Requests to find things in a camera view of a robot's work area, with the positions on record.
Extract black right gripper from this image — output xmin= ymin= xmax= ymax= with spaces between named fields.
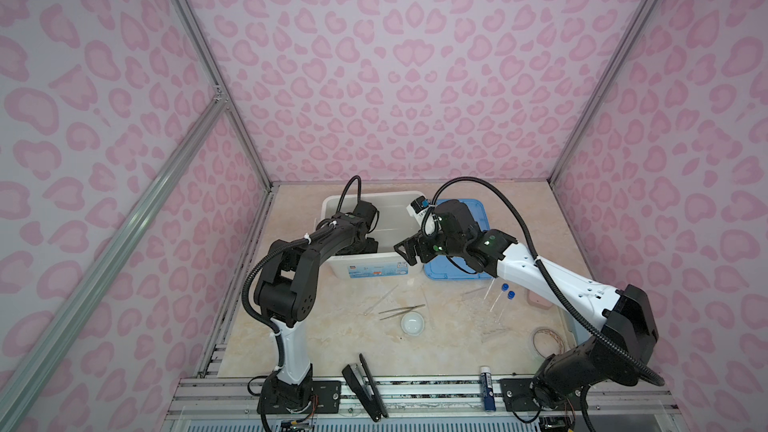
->
xmin=391 ymin=223 xmax=466 ymax=266

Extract white plastic storage bin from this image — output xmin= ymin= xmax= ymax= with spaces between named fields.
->
xmin=325 ymin=190 xmax=423 ymax=279

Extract glass stirring rod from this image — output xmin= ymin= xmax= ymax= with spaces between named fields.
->
xmin=363 ymin=285 xmax=399 ymax=316

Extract metal tweezers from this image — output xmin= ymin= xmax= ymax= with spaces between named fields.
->
xmin=380 ymin=304 xmax=424 ymax=320

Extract small white round dish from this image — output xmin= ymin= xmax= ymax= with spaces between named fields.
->
xmin=400 ymin=311 xmax=426 ymax=337

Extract clear acrylic test tube rack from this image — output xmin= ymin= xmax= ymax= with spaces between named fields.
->
xmin=464 ymin=297 xmax=511 ymax=343

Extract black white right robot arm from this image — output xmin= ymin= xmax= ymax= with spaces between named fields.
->
xmin=395 ymin=197 xmax=665 ymax=411

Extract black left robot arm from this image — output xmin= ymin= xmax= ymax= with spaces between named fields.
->
xmin=240 ymin=201 xmax=379 ymax=417

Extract blue plastic bin lid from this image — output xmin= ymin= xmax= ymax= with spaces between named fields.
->
xmin=422 ymin=199 xmax=497 ymax=278

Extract pink case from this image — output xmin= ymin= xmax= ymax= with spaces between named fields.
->
xmin=526 ymin=290 xmax=554 ymax=310

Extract black stapler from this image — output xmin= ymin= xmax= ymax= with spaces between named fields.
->
xmin=342 ymin=353 xmax=389 ymax=422

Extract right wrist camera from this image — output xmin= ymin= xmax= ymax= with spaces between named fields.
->
xmin=406 ymin=195 xmax=432 ymax=222

